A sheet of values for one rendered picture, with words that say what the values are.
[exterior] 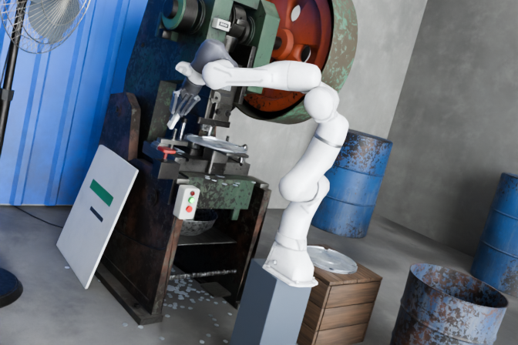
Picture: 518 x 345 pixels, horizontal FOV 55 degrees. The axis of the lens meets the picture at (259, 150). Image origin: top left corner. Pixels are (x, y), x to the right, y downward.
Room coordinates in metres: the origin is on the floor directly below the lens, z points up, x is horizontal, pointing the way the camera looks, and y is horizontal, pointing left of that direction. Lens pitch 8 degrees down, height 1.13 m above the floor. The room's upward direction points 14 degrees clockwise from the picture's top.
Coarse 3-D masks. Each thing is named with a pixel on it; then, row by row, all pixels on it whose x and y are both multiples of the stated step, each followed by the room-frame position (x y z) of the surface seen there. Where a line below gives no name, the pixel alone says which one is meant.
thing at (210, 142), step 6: (192, 138) 2.33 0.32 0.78; (198, 138) 2.38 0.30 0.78; (204, 138) 2.43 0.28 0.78; (210, 138) 2.46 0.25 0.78; (198, 144) 2.20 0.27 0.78; (204, 144) 2.24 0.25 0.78; (210, 144) 2.27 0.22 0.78; (216, 144) 2.28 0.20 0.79; (222, 144) 2.33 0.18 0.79; (228, 144) 2.42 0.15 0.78; (234, 144) 2.45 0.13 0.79; (222, 150) 2.19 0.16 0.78; (228, 150) 2.20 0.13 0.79; (234, 150) 2.28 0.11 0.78; (240, 150) 2.33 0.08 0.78; (246, 150) 2.33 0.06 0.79
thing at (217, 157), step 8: (208, 152) 2.28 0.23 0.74; (216, 152) 2.27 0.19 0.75; (224, 152) 2.17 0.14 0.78; (232, 152) 2.21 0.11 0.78; (208, 160) 2.27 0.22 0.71; (216, 160) 2.28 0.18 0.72; (224, 160) 2.31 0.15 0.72; (208, 168) 2.26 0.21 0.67; (216, 168) 2.28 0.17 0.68; (224, 168) 2.31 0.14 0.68
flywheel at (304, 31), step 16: (272, 0) 2.79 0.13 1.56; (288, 0) 2.70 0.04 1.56; (304, 0) 2.61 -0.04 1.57; (320, 0) 2.48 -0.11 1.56; (288, 16) 2.69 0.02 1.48; (304, 16) 2.59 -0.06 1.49; (320, 16) 2.51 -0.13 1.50; (288, 32) 2.62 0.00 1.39; (304, 32) 2.57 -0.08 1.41; (320, 32) 2.49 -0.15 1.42; (288, 48) 2.60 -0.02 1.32; (304, 48) 2.68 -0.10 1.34; (320, 48) 2.42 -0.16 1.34; (320, 64) 2.40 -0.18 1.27; (256, 96) 2.69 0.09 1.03; (272, 96) 2.65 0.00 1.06; (288, 96) 2.51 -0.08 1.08; (304, 96) 2.45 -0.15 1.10; (272, 112) 2.64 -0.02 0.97
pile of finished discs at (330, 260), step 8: (312, 248) 2.47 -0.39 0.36; (320, 248) 2.50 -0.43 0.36; (312, 256) 2.33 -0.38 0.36; (320, 256) 2.35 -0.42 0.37; (328, 256) 2.38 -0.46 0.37; (336, 256) 2.43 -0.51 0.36; (344, 256) 2.46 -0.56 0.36; (320, 264) 2.25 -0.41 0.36; (328, 264) 2.28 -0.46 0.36; (336, 264) 2.31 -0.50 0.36; (344, 264) 2.34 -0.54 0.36; (352, 264) 2.37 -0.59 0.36; (336, 272) 2.22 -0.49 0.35; (344, 272) 2.26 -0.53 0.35; (352, 272) 2.27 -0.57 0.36
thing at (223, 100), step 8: (224, 88) 2.36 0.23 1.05; (232, 88) 2.39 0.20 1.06; (200, 96) 2.36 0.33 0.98; (216, 96) 2.31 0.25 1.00; (224, 96) 2.37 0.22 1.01; (232, 96) 2.40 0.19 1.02; (200, 104) 2.35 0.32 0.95; (208, 104) 2.31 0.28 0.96; (216, 104) 2.31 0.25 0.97; (224, 104) 2.34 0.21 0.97; (232, 104) 2.41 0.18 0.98; (192, 112) 2.39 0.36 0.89; (200, 112) 2.34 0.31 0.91; (208, 112) 2.32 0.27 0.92; (216, 112) 2.31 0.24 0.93; (224, 112) 2.35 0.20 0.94; (224, 120) 2.35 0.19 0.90
